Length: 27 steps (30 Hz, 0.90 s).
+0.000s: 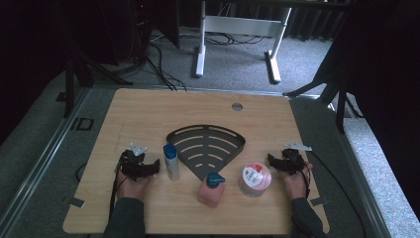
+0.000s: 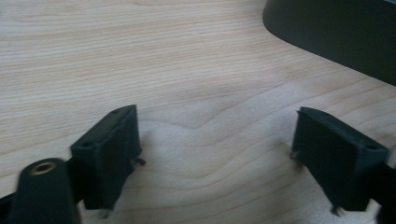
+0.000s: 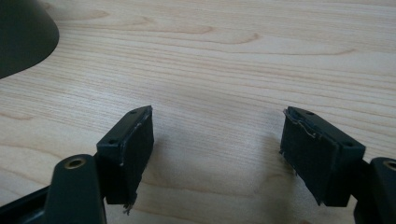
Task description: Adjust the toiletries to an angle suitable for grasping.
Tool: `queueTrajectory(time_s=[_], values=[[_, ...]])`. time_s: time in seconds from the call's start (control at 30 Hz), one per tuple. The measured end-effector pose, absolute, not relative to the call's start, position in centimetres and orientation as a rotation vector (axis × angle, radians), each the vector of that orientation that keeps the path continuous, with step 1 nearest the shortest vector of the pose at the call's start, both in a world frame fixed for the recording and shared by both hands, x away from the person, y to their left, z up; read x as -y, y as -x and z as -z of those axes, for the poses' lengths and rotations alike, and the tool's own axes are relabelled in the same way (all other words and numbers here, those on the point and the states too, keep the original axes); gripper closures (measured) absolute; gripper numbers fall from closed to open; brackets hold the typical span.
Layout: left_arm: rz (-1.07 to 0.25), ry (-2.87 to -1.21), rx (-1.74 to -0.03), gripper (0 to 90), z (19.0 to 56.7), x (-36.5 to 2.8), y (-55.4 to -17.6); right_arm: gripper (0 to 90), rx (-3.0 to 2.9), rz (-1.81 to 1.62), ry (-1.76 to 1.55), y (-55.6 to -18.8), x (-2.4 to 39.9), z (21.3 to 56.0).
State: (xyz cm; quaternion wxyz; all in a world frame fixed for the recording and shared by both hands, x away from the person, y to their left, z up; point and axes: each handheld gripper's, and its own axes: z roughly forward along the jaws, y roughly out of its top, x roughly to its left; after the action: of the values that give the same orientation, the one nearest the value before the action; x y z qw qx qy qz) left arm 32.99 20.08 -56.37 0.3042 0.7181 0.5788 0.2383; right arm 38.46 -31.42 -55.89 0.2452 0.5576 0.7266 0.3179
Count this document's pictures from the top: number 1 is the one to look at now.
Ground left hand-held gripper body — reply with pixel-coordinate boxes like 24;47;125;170
119;142;149;181

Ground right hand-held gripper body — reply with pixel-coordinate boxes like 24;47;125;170
280;142;313;176

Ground white bottle with blue cap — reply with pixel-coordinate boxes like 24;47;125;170
162;143;181;181

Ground pink jar with white label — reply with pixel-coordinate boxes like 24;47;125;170
238;162;272;198

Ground black slotted corner shelf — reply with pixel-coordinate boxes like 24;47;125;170
165;124;247;181

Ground pink pump bottle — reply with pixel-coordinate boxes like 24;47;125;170
197;172;227;208

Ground person's right hand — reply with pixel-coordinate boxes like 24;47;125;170
279;163;313;200

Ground person's left hand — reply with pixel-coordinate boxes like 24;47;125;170
116;173;152;199

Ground grey tape piece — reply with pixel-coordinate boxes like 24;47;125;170
61;195;86;209
309;196;330;207

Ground black metal stand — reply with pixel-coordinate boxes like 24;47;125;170
62;0;134;119
282;39;365;134

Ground dark computer tower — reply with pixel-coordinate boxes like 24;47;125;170
128;0;154;64

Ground left hand-held gripper cable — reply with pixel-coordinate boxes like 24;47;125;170
108;162;125;214

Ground hand-held gripper cable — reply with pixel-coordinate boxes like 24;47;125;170
286;150;367;238
108;162;125;214

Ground right hand-held gripper cable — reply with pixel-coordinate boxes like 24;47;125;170
286;150;367;238

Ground black floor cables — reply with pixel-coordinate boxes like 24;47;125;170
145;42;188;92

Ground white desk frame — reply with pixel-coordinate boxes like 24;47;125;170
194;0;293;84

